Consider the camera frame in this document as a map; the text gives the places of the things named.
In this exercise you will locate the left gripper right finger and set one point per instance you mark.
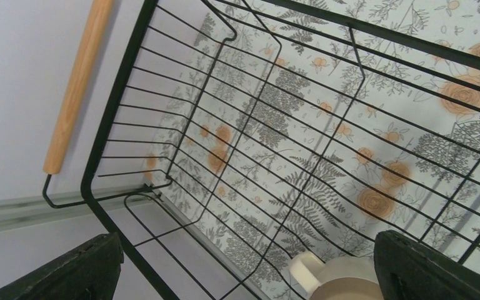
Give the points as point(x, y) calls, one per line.
point(406, 269)

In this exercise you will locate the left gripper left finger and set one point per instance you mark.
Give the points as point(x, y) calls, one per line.
point(89, 271)

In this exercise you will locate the tan upturned mug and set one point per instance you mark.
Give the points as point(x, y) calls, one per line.
point(345, 277)

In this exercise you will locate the floral table mat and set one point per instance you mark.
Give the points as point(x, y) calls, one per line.
point(288, 133)

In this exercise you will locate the aluminium rail frame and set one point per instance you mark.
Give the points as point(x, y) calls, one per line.
point(28, 211)

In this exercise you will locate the black wire dish rack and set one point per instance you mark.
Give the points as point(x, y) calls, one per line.
point(176, 257)

